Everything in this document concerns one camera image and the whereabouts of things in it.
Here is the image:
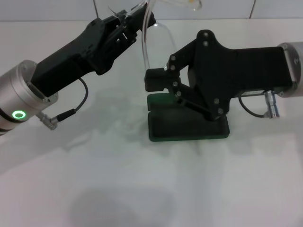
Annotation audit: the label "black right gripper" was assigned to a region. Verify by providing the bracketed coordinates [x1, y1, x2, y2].
[144, 29, 294, 122]

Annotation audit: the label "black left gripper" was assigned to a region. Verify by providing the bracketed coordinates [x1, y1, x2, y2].
[31, 18, 139, 97]

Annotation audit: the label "clear white glasses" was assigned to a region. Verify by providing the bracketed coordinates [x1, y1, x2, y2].
[127, 0, 204, 71]

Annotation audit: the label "green glasses case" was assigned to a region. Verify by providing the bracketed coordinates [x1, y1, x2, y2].
[146, 93, 230, 142]

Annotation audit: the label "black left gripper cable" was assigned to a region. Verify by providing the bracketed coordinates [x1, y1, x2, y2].
[37, 77, 89, 130]

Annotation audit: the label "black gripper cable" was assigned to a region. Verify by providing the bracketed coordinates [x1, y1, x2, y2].
[238, 89, 281, 119]
[37, 77, 89, 130]

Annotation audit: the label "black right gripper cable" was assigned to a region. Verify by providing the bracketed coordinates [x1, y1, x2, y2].
[238, 89, 281, 119]

